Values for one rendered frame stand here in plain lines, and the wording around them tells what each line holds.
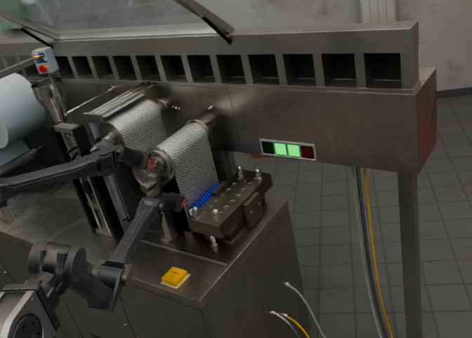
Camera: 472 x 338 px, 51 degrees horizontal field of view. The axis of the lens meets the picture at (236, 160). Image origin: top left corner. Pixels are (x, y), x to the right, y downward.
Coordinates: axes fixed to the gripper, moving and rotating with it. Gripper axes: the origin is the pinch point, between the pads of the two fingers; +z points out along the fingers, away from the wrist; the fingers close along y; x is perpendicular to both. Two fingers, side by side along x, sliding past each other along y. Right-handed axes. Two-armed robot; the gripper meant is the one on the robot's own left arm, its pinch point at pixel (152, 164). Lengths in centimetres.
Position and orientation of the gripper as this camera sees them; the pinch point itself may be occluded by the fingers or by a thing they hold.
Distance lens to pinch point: 193.9
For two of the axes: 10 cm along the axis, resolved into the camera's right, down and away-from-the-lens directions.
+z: 5.1, 2.2, 8.3
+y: 8.3, 1.5, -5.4
